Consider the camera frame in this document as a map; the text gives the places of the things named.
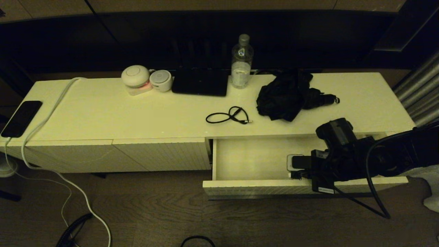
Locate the small white round speaker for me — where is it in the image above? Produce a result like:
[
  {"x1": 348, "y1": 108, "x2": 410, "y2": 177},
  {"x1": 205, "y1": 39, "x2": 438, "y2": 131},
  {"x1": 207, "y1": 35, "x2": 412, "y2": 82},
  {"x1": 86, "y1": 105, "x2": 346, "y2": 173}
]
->
[{"x1": 150, "y1": 70, "x2": 173, "y2": 92}]

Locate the white base with pink light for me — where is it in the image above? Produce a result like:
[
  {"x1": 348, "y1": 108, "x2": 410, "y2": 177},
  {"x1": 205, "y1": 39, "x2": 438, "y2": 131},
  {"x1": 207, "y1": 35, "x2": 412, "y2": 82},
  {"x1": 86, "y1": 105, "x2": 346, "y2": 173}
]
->
[{"x1": 126, "y1": 82, "x2": 153, "y2": 96}]

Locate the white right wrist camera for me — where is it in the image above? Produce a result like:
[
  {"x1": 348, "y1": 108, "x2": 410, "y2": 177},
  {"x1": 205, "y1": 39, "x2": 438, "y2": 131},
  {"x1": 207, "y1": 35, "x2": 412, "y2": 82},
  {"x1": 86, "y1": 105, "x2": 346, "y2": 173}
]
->
[{"x1": 287, "y1": 154, "x2": 312, "y2": 171}]

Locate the white low cabinet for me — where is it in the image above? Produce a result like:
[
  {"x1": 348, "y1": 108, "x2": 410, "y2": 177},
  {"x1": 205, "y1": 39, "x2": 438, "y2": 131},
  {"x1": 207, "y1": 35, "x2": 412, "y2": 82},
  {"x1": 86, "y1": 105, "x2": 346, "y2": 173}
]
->
[{"x1": 0, "y1": 72, "x2": 416, "y2": 174}]

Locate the black floor cable loop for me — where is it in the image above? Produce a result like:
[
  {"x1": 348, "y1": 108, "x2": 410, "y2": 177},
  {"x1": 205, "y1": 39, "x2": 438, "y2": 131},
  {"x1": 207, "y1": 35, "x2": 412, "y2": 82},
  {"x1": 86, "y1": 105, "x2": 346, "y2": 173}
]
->
[{"x1": 180, "y1": 236, "x2": 216, "y2": 247}]

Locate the black flat rectangular device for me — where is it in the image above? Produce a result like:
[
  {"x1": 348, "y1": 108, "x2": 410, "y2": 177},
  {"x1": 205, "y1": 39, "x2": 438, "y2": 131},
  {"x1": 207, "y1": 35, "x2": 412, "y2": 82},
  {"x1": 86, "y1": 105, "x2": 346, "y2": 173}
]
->
[{"x1": 171, "y1": 67, "x2": 229, "y2": 97}]

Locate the grey curtain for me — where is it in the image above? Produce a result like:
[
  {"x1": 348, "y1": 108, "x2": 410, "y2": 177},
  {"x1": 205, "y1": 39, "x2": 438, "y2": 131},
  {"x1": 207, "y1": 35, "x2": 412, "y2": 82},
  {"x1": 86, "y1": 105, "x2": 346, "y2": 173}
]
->
[{"x1": 394, "y1": 51, "x2": 439, "y2": 212}]

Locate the clear bottle with grey cap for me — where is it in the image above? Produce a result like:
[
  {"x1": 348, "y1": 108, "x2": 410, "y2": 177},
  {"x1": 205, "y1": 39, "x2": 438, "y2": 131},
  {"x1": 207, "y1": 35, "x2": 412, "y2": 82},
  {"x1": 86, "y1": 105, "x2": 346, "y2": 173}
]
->
[{"x1": 231, "y1": 34, "x2": 254, "y2": 89}]

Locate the white round floor object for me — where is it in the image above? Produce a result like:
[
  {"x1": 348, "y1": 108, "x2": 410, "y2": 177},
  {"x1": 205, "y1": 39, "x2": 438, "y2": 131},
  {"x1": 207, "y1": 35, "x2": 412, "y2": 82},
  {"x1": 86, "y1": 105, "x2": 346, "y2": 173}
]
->
[{"x1": 0, "y1": 158, "x2": 17, "y2": 178}]

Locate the black umbrella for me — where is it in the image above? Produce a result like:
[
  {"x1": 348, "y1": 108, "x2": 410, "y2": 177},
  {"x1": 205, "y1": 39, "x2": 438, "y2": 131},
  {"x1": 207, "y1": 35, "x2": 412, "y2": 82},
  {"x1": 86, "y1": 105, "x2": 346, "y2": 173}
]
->
[{"x1": 256, "y1": 70, "x2": 340, "y2": 122}]

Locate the white drawer with black handle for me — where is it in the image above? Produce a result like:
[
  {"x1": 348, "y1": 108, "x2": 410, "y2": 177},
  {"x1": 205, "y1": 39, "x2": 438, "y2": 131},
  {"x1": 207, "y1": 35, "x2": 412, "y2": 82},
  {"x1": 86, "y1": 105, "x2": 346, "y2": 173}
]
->
[{"x1": 202, "y1": 132, "x2": 408, "y2": 200}]

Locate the thick white power cable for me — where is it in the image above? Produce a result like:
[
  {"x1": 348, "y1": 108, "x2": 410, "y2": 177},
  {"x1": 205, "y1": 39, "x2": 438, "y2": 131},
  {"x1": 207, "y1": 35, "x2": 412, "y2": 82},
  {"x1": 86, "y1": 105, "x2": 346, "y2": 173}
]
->
[{"x1": 21, "y1": 77, "x2": 112, "y2": 247}]

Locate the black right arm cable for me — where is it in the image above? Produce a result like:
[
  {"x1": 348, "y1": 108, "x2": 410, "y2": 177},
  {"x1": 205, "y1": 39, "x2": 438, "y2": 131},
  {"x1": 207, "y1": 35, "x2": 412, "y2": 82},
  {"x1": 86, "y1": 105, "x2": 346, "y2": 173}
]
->
[{"x1": 334, "y1": 127, "x2": 439, "y2": 219}]

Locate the large white dome device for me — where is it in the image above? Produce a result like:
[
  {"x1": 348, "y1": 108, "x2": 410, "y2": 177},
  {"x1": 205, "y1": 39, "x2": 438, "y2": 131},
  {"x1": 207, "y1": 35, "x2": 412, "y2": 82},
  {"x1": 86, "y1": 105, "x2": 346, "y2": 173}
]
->
[{"x1": 121, "y1": 65, "x2": 150, "y2": 87}]

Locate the short black USB cable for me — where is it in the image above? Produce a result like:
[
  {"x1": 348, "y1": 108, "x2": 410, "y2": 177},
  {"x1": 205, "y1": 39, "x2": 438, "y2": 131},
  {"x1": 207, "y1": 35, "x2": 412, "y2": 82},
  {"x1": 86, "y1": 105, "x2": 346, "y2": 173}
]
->
[{"x1": 206, "y1": 106, "x2": 253, "y2": 125}]

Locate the thin white charging cable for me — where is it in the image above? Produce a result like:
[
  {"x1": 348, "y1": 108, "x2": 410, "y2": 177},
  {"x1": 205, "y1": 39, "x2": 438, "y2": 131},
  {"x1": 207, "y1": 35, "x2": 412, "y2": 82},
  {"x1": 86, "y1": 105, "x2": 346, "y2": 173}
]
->
[{"x1": 4, "y1": 137, "x2": 73, "y2": 228}]

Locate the black smartphone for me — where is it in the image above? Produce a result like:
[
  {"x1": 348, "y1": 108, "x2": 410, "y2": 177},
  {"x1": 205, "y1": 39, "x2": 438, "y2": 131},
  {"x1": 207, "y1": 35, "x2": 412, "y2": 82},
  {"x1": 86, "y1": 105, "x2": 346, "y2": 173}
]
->
[{"x1": 1, "y1": 101, "x2": 43, "y2": 138}]

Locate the black coiled cable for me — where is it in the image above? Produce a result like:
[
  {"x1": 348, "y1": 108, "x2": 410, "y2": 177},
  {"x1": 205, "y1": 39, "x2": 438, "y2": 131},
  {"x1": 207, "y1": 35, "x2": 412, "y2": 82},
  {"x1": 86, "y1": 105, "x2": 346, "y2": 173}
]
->
[{"x1": 56, "y1": 213, "x2": 94, "y2": 247}]

